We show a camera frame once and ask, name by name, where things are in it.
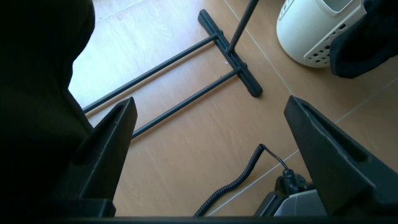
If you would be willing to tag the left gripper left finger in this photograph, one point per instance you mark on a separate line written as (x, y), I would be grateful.
(105, 161)

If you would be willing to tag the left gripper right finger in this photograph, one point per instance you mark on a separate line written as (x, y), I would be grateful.
(335, 174)

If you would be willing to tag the black shorts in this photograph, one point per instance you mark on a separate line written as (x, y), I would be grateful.
(34, 109)

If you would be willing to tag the white laundry basket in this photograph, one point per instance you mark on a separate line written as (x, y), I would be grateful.
(304, 34)

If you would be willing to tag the black clothes rack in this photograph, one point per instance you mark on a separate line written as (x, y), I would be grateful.
(230, 56)

